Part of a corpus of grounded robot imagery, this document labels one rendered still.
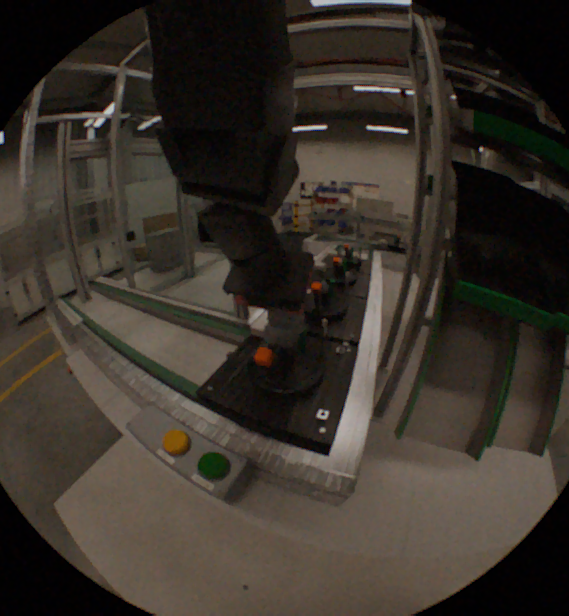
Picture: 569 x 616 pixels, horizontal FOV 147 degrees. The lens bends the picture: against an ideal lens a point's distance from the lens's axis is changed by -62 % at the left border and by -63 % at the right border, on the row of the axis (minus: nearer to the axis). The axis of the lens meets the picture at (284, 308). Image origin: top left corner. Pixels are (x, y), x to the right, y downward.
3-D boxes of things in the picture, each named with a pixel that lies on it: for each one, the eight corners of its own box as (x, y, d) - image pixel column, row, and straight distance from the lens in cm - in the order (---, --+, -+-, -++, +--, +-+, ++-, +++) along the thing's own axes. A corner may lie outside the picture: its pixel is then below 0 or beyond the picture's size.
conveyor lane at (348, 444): (344, 484, 43) (359, 464, 34) (188, 420, 51) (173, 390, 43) (378, 269, 143) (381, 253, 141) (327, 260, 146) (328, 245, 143)
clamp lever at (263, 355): (276, 384, 36) (266, 362, 29) (265, 380, 36) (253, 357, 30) (285, 365, 37) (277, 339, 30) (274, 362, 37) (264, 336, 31)
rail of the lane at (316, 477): (338, 507, 42) (355, 492, 31) (82, 350, 93) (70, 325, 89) (347, 479, 43) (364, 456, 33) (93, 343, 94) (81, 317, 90)
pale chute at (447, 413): (467, 453, 39) (479, 461, 35) (393, 432, 34) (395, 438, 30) (504, 281, 45) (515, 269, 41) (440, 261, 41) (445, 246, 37)
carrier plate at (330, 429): (329, 451, 35) (332, 444, 33) (197, 398, 42) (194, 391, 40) (357, 354, 50) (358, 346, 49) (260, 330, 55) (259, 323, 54)
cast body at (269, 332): (291, 348, 33) (292, 304, 29) (264, 342, 34) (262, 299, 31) (307, 324, 39) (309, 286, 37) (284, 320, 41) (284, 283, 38)
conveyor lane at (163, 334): (322, 469, 43) (331, 447, 34) (94, 342, 94) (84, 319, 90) (353, 369, 60) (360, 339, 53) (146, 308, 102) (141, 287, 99)
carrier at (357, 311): (357, 350, 51) (368, 300, 45) (262, 327, 57) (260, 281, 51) (366, 304, 72) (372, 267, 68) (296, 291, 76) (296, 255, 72)
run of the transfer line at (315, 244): (568, 320, 235) (574, 307, 233) (299, 257, 151) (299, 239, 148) (546, 299, 261) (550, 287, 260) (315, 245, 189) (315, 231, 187)
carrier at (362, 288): (366, 304, 72) (373, 266, 68) (296, 291, 76) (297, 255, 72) (370, 279, 95) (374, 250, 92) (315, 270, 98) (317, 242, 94)
